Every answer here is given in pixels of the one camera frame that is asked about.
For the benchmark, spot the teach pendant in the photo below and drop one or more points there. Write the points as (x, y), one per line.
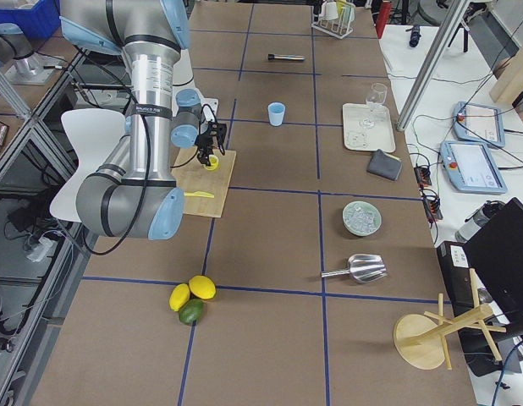
(471, 168)
(478, 123)

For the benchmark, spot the whole yellow lemon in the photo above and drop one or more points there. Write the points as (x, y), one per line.
(202, 287)
(179, 297)

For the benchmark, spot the bamboo cutting board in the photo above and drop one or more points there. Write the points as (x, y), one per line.
(192, 177)

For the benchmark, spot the cream bear tray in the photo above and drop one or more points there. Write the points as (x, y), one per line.
(359, 138)

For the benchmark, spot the black power strip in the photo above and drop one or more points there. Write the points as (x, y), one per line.
(430, 198)

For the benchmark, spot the black monitor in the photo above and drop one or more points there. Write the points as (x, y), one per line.
(495, 252)

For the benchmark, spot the lemon slice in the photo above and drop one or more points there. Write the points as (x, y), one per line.
(214, 162)

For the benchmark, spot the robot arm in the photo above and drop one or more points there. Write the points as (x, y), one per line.
(133, 193)

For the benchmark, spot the white wire dish rack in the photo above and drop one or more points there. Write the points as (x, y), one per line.
(334, 18)

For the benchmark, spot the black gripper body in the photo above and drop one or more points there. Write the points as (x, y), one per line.
(205, 143)

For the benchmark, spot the grey folded cloth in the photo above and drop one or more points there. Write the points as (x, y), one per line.
(384, 165)

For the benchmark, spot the steel muddler black tip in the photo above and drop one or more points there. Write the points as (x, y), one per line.
(286, 58)

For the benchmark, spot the yellow plastic knife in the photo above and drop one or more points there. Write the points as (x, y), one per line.
(201, 194)

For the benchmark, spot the aluminium frame post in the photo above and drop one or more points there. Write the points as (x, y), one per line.
(440, 42)

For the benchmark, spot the lower teach pendant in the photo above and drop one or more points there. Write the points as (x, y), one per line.
(471, 168)

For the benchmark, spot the clear wine glass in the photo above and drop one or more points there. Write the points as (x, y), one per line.
(375, 98)

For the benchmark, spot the green lime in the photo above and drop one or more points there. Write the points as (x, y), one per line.
(191, 311)

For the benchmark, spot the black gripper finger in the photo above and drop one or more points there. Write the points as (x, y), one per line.
(208, 153)
(201, 156)

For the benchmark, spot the upper teach pendant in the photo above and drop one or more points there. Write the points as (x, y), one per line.
(478, 123)

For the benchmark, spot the steel ice scoop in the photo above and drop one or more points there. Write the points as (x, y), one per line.
(363, 268)

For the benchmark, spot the green bowl of ice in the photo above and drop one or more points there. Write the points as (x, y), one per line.
(361, 218)

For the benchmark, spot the blue plastic cup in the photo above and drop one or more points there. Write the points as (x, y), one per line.
(276, 111)

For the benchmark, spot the blue storage bin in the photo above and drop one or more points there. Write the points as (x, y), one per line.
(37, 19)

